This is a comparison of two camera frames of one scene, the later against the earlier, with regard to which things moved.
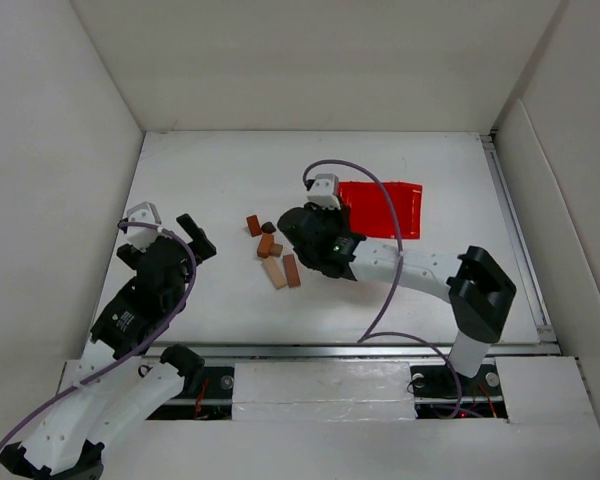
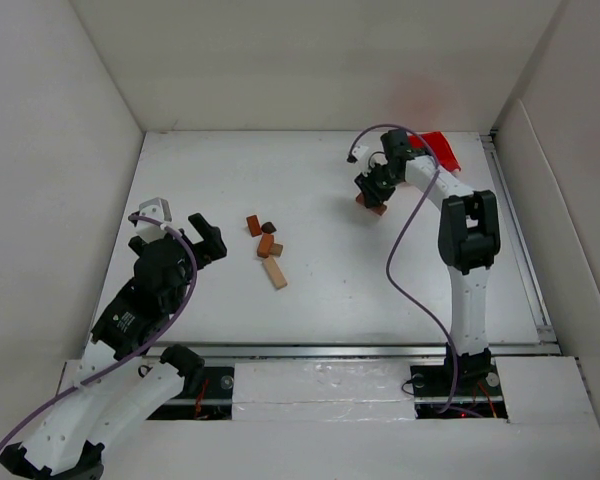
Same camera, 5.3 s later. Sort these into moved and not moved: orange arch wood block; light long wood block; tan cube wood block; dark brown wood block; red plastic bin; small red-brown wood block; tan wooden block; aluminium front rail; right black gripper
Moved: red plastic bin; right black gripper; tan wooden block
Not moved: small red-brown wood block; dark brown wood block; orange arch wood block; light long wood block; aluminium front rail; tan cube wood block
